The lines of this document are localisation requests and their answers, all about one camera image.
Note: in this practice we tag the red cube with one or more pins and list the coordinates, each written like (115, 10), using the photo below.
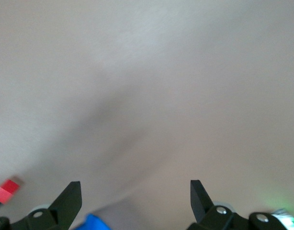
(7, 190)

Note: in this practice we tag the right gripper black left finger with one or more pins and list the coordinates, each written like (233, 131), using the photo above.
(65, 206)

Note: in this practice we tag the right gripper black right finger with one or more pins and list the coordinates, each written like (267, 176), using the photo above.
(200, 206)

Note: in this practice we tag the blue plastic storage bin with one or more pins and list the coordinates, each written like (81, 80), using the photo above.
(92, 222)

